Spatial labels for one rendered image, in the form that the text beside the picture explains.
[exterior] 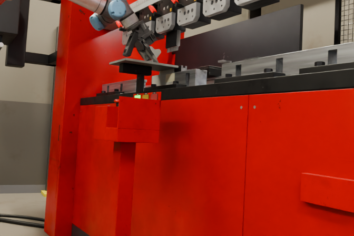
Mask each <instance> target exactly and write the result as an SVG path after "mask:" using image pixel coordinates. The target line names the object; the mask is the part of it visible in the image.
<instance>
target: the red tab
mask: <svg viewBox="0 0 354 236"><path fill-rule="evenodd" d="M300 201H303V202H308V203H312V204H316V205H321V206H324V207H329V208H333V209H338V210H343V211H347V212H352V213H354V180H351V179H344V178H337V177H332V176H325V175H318V174H312V173H301V193H300Z"/></svg>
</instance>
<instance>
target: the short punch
mask: <svg viewBox="0 0 354 236"><path fill-rule="evenodd" d="M180 39H181V31H180V30H175V31H172V32H169V33H167V34H166V47H165V48H166V49H167V53H169V52H173V51H177V50H178V47H179V46H180Z"/></svg>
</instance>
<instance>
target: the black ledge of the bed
mask: <svg viewBox="0 0 354 236"><path fill-rule="evenodd" d="M353 87H354V68H351V69H345V70H336V71H326V72H316V73H307V74H297V75H288V76H278V77H269V78H259V79H253V80H244V81H234V82H224V83H215V84H206V85H196V86H186V87H176V88H167V89H161V90H152V91H144V92H143V93H151V92H161V100H172V99H188V98H197V97H214V96H230V95H246V94H262V93H279V92H295V91H311V90H327V89H343V88H353ZM133 94H136V92H133V93H123V94H113V95H104V96H94V97H85V98H81V100H80V105H90V104H106V103H115V102H114V100H115V99H119V96H125V97H133Z"/></svg>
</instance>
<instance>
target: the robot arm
mask: <svg viewBox="0 0 354 236"><path fill-rule="evenodd" d="M5 1H12V0H0V6H1V5H2V4H3V3H4V2H5ZM69 1H71V2H73V3H75V4H77V5H79V6H82V7H84V8H86V9H88V10H90V11H93V12H94V14H93V15H92V16H90V23H91V25H92V26H93V27H94V28H95V29H96V30H97V31H101V30H102V29H105V28H106V27H107V26H109V25H110V24H112V23H114V22H116V21H117V20H120V22H121V23H122V25H123V26H124V28H125V29H126V30H127V32H129V31H132V33H131V34H130V36H129V39H128V41H127V44H126V47H125V49H124V52H123V56H125V57H129V56H131V54H132V51H133V48H134V46H135V47H136V49H137V51H138V53H139V54H140V55H141V57H142V58H143V59H144V60H145V61H150V59H151V60H153V62H157V63H158V60H157V58H158V56H159V55H160V54H161V50H160V49H156V50H155V49H154V48H153V47H151V46H149V45H152V44H153V43H154V42H155V41H156V40H157V38H156V37H155V35H154V33H153V32H152V30H149V29H148V27H147V25H146V24H145V22H144V20H141V21H139V19H138V17H137V16H136V14H135V13H134V12H133V10H132V8H131V7H130V5H129V4H128V2H127V0H69ZM152 34H153V35H152Z"/></svg>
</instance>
